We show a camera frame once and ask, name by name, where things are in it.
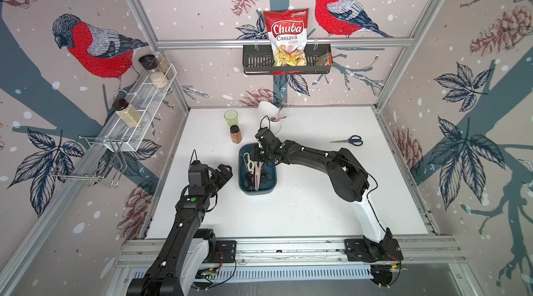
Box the pink handled scissors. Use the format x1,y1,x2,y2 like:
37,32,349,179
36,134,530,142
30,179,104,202
254,161,264,191

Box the teal storage box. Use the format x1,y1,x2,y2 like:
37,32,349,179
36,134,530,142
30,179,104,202
239,143,278,195

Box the cream handled scissors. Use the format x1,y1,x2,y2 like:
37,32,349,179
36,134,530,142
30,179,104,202
242,153,255,175

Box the blue handled scissors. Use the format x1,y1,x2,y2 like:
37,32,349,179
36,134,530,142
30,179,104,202
332,135,364,146

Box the black scissors with steel blades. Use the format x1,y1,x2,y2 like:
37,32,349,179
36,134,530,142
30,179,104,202
260,170,275,186

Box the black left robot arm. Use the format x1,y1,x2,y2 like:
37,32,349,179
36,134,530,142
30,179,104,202
126,160,233,295

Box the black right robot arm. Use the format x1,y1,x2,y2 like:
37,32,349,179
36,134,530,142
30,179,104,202
255,128,403,262

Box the fork in holder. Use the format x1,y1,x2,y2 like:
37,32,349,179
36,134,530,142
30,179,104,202
269,107,287,122

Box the orange spice jar black lid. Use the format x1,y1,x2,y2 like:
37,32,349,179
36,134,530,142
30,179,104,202
230,125,242,144

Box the white utensil holder cup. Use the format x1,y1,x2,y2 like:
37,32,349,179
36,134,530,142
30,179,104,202
258,101,282,135

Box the green glass cup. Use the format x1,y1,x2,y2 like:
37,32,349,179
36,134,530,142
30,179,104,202
223,110,239,127

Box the pale spice jar lying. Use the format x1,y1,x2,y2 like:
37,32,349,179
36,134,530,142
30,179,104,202
112,98,144,128

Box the red Chuba chips bag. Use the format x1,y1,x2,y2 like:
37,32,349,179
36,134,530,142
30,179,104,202
263,9,309,67

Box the glass jar behind on shelf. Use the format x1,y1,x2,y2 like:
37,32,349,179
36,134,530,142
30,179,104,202
154,51,173,80

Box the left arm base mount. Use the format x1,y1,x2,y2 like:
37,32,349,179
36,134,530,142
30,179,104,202
195,229,237,264

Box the black wall basket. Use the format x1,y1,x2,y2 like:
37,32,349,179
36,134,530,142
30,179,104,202
242,44,333,75

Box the white wire wall shelf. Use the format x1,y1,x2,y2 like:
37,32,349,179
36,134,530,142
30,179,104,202
104,64,177,152

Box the metal wire rack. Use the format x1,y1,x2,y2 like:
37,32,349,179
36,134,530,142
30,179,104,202
48,136,128,189

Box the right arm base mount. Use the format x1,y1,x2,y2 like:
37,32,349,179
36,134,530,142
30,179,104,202
344,234,404,263

